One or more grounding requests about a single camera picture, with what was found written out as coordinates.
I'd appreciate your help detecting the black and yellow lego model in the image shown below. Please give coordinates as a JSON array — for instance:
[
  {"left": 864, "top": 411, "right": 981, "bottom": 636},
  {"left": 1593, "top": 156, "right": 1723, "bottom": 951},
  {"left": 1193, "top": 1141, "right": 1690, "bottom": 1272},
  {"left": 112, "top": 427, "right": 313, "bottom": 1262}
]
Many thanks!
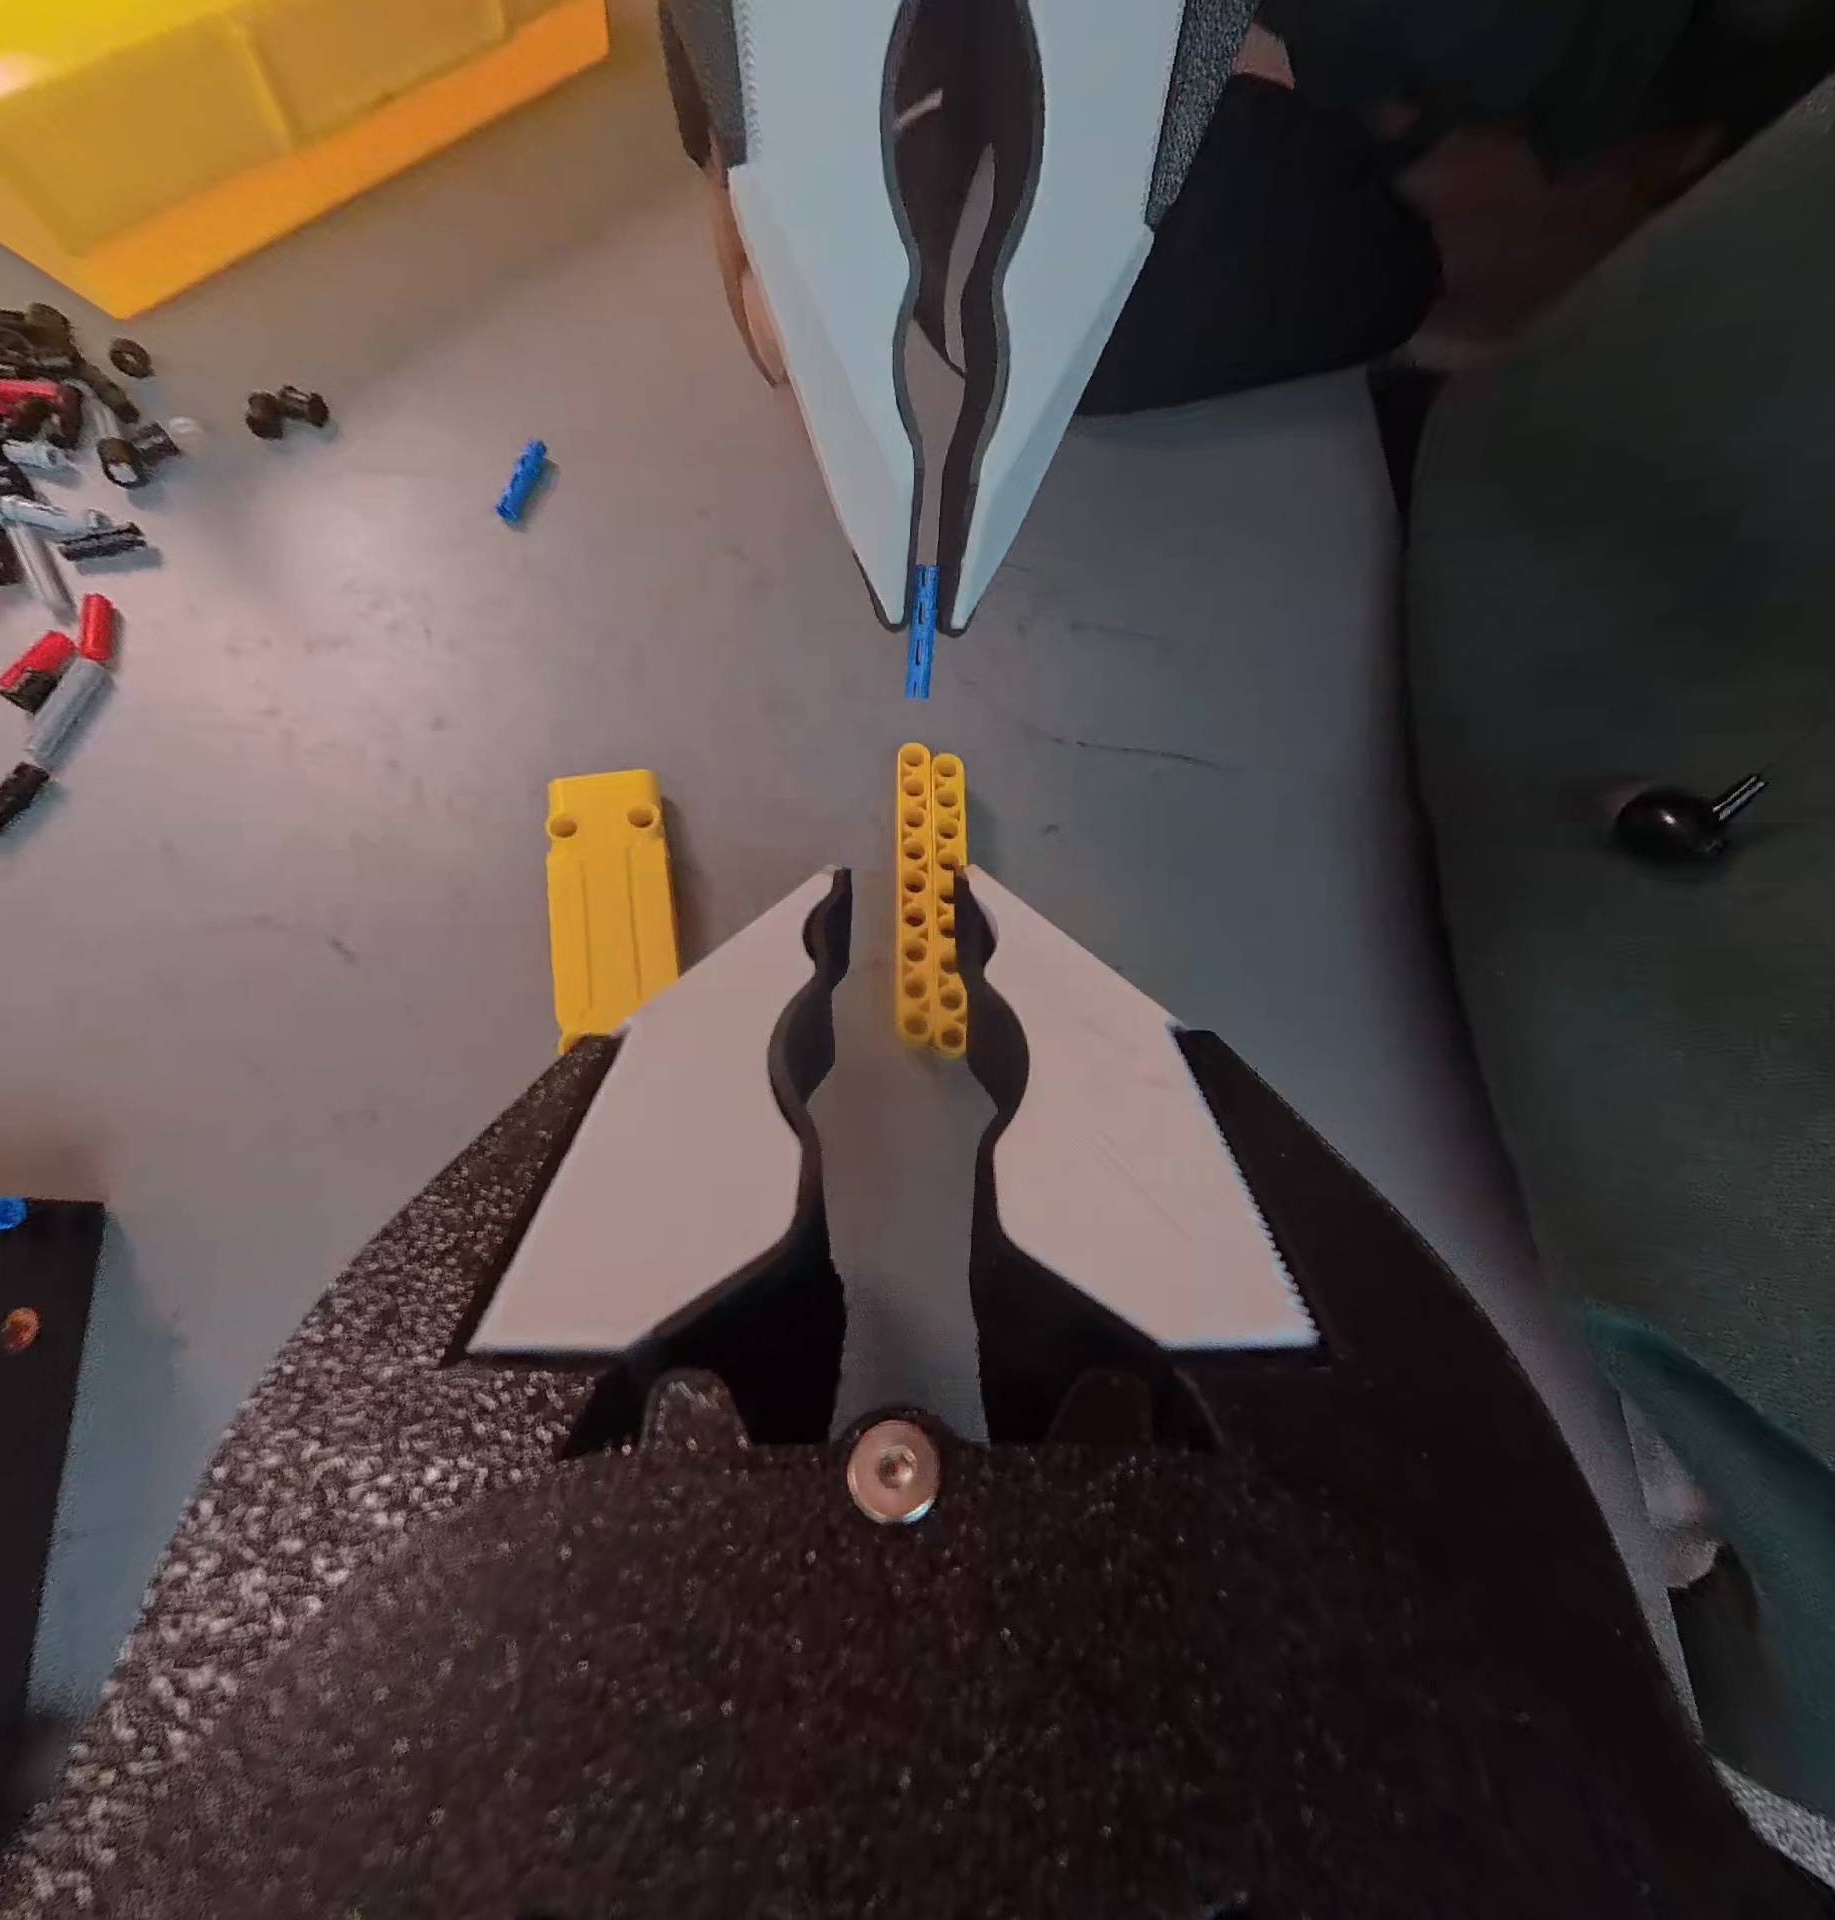
[{"left": 0, "top": 1194, "right": 111, "bottom": 1816}]

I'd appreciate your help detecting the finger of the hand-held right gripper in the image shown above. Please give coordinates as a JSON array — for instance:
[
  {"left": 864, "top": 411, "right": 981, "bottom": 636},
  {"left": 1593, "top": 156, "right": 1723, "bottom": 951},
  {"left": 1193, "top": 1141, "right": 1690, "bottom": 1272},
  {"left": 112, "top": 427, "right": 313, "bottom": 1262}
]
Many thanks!
[
  {"left": 727, "top": 0, "right": 925, "bottom": 631},
  {"left": 947, "top": 0, "right": 1192, "bottom": 631}
]

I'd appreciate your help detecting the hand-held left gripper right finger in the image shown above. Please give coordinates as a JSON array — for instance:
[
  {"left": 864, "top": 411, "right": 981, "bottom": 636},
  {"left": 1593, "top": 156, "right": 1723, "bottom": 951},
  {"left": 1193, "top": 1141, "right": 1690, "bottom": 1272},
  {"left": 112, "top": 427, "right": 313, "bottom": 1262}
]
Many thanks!
[{"left": 951, "top": 865, "right": 1328, "bottom": 1446}]

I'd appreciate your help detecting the yellow plastic bin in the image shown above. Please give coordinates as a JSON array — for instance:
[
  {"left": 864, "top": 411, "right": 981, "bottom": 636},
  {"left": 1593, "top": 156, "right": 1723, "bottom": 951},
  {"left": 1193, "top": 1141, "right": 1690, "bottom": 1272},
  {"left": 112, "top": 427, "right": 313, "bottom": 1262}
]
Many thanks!
[{"left": 0, "top": 0, "right": 615, "bottom": 320}]

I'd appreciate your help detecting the yellow lego panel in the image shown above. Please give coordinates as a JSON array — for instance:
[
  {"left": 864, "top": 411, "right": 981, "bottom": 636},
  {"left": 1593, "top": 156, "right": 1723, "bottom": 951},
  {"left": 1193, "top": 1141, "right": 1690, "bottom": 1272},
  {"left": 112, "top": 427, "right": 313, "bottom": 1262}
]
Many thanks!
[{"left": 544, "top": 767, "right": 683, "bottom": 1056}]

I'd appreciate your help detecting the black drawstring toggle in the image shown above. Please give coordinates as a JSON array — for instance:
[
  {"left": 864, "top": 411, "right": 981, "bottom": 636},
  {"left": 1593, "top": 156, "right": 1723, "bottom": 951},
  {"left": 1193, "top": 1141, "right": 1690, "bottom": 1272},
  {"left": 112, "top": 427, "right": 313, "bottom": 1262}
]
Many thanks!
[{"left": 1606, "top": 767, "right": 1771, "bottom": 865}]

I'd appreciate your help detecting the yellow lego beam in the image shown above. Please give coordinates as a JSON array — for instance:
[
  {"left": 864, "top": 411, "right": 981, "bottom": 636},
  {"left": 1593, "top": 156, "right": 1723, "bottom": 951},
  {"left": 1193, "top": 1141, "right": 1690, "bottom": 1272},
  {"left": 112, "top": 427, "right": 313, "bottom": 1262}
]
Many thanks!
[
  {"left": 894, "top": 744, "right": 938, "bottom": 1049},
  {"left": 933, "top": 754, "right": 972, "bottom": 1052}
]

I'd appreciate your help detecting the person's right hand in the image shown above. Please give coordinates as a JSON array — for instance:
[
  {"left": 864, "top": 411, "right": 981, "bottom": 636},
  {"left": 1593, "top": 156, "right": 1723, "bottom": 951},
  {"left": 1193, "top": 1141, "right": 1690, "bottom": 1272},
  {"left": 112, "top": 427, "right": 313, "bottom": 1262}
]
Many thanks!
[{"left": 712, "top": 182, "right": 806, "bottom": 392}]

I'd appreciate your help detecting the person in green sweatshirt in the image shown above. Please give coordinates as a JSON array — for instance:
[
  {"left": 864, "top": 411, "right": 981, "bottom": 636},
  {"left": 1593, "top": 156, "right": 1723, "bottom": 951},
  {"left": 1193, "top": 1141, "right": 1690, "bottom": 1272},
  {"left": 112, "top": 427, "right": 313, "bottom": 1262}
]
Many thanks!
[{"left": 1401, "top": 46, "right": 1835, "bottom": 1861}]

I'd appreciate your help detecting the pile of small lego pins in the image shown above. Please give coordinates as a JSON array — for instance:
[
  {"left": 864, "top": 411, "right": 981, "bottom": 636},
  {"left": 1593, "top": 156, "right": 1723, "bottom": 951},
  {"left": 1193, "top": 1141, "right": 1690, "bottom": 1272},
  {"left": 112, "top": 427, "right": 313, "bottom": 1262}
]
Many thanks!
[{"left": 0, "top": 293, "right": 335, "bottom": 843}]

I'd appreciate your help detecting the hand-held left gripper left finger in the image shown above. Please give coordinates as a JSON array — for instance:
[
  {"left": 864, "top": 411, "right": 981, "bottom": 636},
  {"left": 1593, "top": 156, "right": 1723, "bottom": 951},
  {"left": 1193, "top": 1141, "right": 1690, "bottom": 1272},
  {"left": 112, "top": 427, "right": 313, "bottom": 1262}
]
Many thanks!
[{"left": 463, "top": 865, "right": 856, "bottom": 1446}]

